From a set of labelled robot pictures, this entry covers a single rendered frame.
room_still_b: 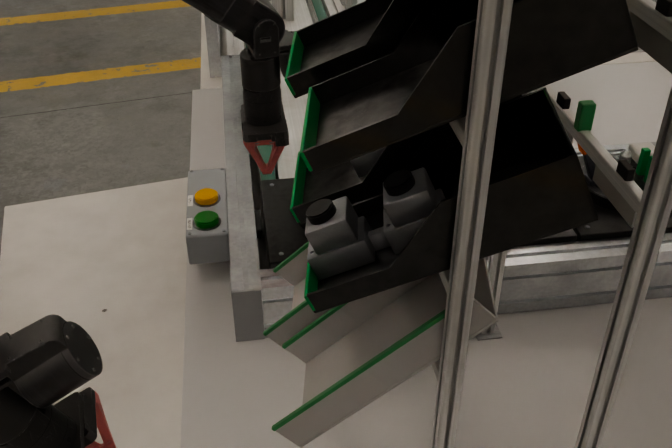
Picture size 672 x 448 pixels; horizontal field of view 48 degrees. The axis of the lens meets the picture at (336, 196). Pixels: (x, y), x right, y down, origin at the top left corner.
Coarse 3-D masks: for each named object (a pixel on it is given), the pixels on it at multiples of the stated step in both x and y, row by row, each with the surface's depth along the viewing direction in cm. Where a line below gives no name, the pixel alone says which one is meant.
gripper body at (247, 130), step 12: (252, 96) 110; (264, 96) 110; (276, 96) 111; (252, 108) 111; (264, 108) 111; (276, 108) 112; (252, 120) 112; (264, 120) 112; (276, 120) 113; (252, 132) 111; (264, 132) 111; (276, 132) 111
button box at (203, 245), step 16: (192, 176) 138; (208, 176) 138; (224, 176) 138; (192, 192) 133; (224, 192) 133; (192, 208) 129; (208, 208) 129; (224, 208) 129; (192, 224) 125; (224, 224) 125; (192, 240) 123; (208, 240) 124; (224, 240) 124; (192, 256) 125; (208, 256) 125; (224, 256) 126
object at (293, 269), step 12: (300, 252) 104; (288, 264) 105; (300, 264) 105; (288, 276) 106; (300, 276) 106; (300, 288) 106; (300, 300) 103; (300, 312) 93; (312, 312) 93; (324, 312) 93; (276, 324) 94; (288, 324) 94; (300, 324) 94; (276, 336) 96; (288, 336) 96
